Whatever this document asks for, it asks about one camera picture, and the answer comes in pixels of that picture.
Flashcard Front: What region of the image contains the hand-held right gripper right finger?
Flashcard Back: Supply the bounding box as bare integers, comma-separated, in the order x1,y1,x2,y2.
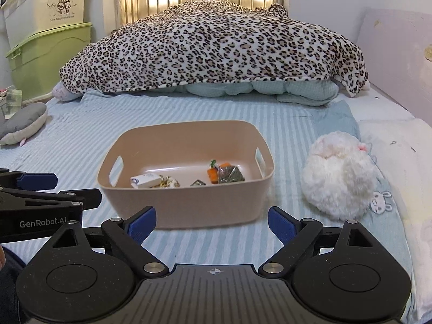
258,206,380,276

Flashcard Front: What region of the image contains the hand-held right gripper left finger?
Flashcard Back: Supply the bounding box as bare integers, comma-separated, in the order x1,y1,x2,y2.
43,206,169,276

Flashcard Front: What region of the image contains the pale floral pillow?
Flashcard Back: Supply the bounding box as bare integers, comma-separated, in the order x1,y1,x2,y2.
52,81,82,103

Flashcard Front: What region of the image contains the green tea packet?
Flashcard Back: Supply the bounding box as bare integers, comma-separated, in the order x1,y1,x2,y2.
217,163,246,184

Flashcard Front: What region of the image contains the grey plush toy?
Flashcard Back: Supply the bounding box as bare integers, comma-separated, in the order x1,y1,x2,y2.
0,102,48,146

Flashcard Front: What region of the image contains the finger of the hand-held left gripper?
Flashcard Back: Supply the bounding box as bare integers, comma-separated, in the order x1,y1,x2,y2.
0,168,59,191
0,188,102,221

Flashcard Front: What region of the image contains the beige plastic basket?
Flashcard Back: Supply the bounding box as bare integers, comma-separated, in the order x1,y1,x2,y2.
97,120,275,230

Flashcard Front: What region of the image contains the orange fuzzy sock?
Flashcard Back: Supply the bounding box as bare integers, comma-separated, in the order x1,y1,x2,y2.
206,160,221,185

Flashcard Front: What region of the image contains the white quilted pad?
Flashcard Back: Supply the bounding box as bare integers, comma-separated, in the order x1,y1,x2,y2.
347,84,432,311

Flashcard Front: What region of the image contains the blue white patterned tissue pack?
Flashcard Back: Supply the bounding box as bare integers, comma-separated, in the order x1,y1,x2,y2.
130,173,163,188

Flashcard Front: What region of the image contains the leopard print scrunchie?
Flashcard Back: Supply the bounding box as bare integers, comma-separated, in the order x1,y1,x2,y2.
152,175,180,188

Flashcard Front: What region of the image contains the light blue rabbit print blanket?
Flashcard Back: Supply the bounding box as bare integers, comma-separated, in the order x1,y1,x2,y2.
312,99,416,311

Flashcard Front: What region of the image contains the green plastic storage box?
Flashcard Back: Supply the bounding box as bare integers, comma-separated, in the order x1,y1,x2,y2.
5,23,93,102

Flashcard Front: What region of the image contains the white fluffy plush toy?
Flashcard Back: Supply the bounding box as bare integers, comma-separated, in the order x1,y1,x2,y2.
301,131,378,221

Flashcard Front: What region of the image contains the cream plastic storage box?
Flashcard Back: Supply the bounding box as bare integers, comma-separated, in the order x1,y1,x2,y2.
0,0,89,49

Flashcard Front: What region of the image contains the leopard print blanket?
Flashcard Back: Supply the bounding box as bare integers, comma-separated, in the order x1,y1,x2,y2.
59,0,369,98

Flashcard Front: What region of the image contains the light blue folded comforter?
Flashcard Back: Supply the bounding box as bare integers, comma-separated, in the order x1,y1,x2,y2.
83,78,340,107

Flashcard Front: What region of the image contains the blue striped bed sheet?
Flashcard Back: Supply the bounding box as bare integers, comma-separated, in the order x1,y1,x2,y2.
0,89,416,314

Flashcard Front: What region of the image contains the person's left leg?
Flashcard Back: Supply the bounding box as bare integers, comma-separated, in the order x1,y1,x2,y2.
0,247,28,324

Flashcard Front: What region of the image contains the pale pink headboard panel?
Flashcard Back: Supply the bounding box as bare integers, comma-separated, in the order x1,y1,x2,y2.
357,7,432,125

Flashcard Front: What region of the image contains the small translucent container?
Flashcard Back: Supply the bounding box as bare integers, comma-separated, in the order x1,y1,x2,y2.
0,88,23,119

